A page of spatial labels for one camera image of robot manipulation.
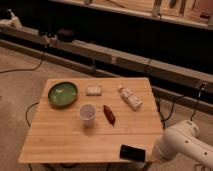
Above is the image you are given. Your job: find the green bowl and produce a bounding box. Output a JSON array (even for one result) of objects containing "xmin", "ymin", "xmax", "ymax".
[{"xmin": 48, "ymin": 82, "xmax": 78, "ymax": 107}]

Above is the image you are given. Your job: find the clear plastic cup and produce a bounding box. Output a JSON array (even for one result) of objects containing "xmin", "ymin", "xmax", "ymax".
[{"xmin": 78, "ymin": 104, "xmax": 96, "ymax": 127}]

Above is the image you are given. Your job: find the black round device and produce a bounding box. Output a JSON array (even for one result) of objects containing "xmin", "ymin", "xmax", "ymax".
[{"xmin": 57, "ymin": 29, "xmax": 75, "ymax": 42}]

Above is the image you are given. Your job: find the black cable right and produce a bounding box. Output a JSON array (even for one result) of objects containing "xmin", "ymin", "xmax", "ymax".
[{"xmin": 190, "ymin": 83, "xmax": 205, "ymax": 122}]

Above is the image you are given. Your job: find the white plastic bottle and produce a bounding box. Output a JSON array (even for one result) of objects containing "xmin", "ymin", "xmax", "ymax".
[{"xmin": 118, "ymin": 86, "xmax": 142, "ymax": 111}]

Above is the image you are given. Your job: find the black eraser block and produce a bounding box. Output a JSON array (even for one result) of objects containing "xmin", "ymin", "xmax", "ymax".
[{"xmin": 120, "ymin": 145, "xmax": 146, "ymax": 162}]

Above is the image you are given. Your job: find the white sponge block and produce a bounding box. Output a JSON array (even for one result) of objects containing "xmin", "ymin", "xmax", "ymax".
[{"xmin": 86, "ymin": 86, "xmax": 102, "ymax": 96}]

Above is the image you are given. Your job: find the black cable on floor left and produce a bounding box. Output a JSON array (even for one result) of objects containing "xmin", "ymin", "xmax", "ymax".
[{"xmin": 0, "ymin": 46, "xmax": 47, "ymax": 75}]

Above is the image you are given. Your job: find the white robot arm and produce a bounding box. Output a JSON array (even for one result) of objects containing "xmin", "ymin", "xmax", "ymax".
[{"xmin": 152, "ymin": 120, "xmax": 213, "ymax": 169}]

